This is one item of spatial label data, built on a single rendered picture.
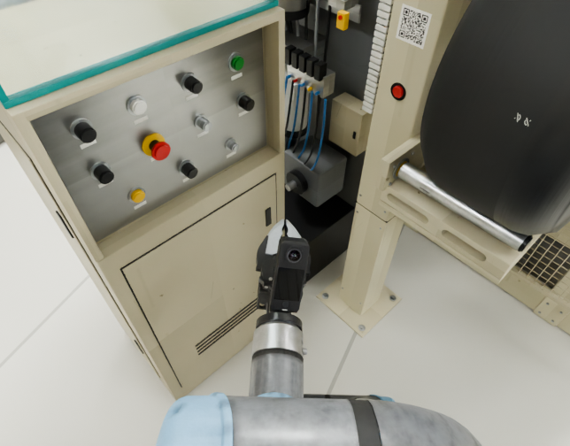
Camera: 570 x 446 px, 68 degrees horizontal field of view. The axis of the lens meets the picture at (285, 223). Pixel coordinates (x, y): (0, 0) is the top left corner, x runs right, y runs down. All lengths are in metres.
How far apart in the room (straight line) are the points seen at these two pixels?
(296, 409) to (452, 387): 1.57
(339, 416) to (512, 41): 0.61
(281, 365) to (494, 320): 1.54
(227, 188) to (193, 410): 0.82
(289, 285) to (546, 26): 0.52
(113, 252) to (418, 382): 1.26
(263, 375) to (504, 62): 0.58
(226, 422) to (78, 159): 0.68
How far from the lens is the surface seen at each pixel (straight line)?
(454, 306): 2.02
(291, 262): 0.62
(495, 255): 1.07
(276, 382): 0.59
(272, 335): 0.62
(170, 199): 1.05
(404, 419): 0.30
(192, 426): 0.29
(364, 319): 1.87
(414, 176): 1.11
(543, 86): 0.74
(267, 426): 0.29
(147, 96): 0.88
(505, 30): 0.76
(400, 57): 1.09
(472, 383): 1.88
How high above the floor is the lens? 1.63
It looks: 49 degrees down
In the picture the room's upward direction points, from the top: straight up
